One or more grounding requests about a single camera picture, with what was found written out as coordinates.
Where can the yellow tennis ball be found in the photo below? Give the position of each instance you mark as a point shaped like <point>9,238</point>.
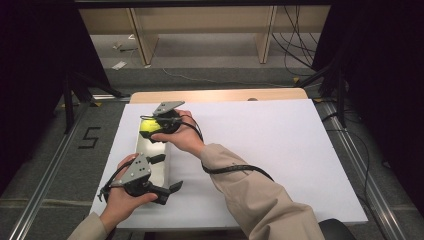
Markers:
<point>149,125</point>

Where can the light wooden desk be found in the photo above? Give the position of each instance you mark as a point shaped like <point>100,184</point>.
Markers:
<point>200,16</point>

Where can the white plastic bin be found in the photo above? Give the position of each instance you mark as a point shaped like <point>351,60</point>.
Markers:
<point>157,172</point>

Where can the dark table grommet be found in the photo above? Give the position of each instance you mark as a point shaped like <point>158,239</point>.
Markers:
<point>252,99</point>

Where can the person's left hand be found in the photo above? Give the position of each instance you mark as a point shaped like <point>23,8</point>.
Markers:
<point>120,206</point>

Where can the black chair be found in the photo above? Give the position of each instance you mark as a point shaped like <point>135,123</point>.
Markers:
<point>336,230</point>

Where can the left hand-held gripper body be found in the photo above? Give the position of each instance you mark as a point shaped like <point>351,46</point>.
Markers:
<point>138,169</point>

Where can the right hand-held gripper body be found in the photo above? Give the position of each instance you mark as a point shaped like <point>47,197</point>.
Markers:
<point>170,121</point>

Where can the dark curtain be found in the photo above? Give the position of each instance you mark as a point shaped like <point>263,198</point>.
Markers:
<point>390,83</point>
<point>33,66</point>

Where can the short aluminium rail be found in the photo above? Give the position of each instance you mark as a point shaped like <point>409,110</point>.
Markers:
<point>110,97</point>

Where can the black metal stand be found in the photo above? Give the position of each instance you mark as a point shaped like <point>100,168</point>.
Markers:
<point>340,100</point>
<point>69,106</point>

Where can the white paper scrap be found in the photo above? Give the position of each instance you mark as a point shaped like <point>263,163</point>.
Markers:
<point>119,65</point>

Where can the light wooden table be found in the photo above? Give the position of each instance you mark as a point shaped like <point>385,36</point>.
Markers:
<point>216,95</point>

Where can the person's right hand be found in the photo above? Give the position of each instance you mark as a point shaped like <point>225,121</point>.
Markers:
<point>186,136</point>

